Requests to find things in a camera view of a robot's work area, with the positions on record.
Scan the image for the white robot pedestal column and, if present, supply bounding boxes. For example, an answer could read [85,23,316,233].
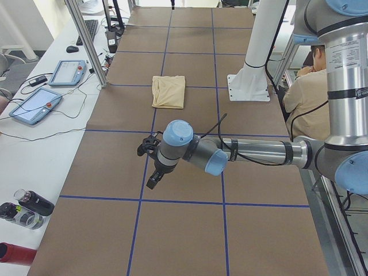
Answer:
[227,0,289,102]

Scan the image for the seated person in beige shirt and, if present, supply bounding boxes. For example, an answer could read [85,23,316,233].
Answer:
[282,45,330,141]

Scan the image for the black computer mouse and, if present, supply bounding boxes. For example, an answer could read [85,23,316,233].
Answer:
[66,45,79,53]

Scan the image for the near blue teach pendant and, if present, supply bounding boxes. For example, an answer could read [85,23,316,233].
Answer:
[9,88,63,125]

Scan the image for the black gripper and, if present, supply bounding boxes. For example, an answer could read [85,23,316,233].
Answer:
[146,165,173,190]

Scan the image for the blue teach pendant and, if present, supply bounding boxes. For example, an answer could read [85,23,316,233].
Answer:
[9,88,63,125]
[48,60,86,86]

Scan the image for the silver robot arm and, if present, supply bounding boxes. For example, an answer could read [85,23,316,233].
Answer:
[138,1,367,194]

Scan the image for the red bottle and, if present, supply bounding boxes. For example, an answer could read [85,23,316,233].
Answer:
[1,242,37,266]

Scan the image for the black keyboard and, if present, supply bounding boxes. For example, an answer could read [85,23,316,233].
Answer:
[76,19,98,46]

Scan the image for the clear water bottle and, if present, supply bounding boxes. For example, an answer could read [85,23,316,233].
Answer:
[1,202,44,230]

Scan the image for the black box with label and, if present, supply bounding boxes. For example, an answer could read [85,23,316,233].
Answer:
[105,31,118,53]

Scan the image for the far blue teach pendant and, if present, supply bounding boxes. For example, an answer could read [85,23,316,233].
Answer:
[48,60,86,86]

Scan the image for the cream long-sleeve printed shirt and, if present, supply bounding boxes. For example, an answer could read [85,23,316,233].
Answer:
[152,76,185,109]

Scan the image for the aluminium frame post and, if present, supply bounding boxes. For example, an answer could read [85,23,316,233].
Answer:
[64,0,107,88]

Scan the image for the black water bottle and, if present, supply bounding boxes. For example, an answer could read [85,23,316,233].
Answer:
[13,189,55,216]

